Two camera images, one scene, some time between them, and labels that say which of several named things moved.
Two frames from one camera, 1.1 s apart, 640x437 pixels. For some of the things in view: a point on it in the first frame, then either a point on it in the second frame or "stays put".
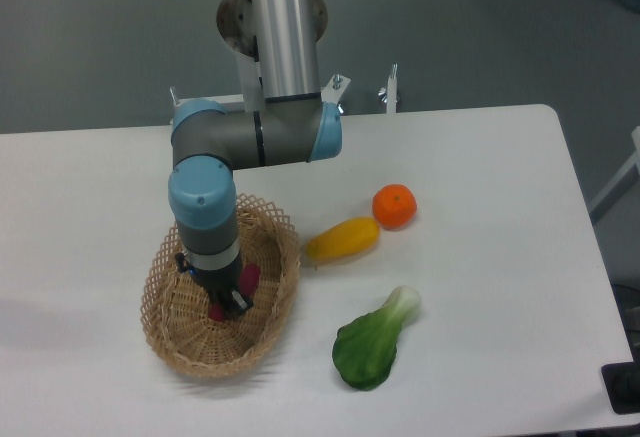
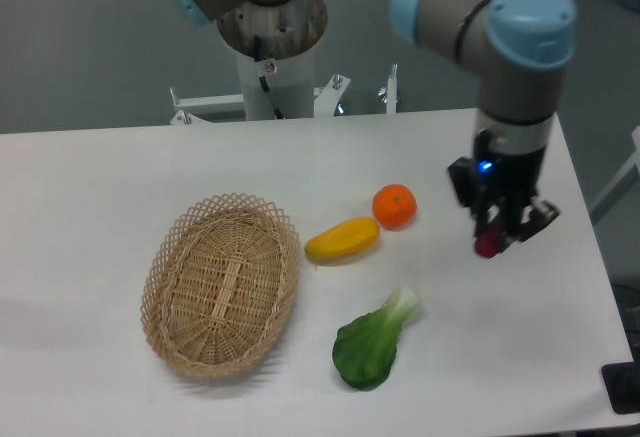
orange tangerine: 394,205 stays put
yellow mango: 343,240 stays put
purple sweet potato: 248,282 -> 488,242
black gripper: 220,285 -> 489,176
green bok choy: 364,350 stays put
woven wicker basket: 175,315 stays put
